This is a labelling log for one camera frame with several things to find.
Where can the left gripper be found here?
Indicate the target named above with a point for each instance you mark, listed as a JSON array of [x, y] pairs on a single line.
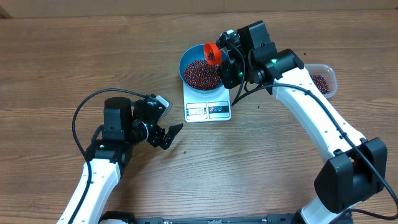
[[156, 140]]

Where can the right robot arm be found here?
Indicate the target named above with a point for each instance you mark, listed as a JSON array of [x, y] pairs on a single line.
[[354, 167]]

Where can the blue bowl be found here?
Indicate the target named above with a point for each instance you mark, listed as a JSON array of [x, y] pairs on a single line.
[[193, 53]]

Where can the white digital kitchen scale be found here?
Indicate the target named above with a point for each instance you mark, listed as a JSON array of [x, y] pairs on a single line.
[[206, 105]]

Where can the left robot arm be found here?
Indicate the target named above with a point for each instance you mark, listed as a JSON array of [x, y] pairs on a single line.
[[126, 124]]

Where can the red measuring scoop blue handle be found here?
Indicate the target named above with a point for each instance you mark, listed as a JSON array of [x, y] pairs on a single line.
[[212, 53]]

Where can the red beans in bowl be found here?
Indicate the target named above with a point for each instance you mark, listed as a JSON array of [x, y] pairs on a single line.
[[202, 76]]

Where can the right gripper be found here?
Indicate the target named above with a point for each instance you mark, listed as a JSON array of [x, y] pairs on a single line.
[[229, 73]]

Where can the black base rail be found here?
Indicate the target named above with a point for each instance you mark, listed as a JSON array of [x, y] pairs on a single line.
[[214, 220]]

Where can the clear plastic container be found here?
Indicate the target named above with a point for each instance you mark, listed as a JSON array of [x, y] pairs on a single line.
[[327, 72]]

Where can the red beans in container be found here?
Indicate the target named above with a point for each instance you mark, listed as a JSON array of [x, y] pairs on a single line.
[[321, 83]]

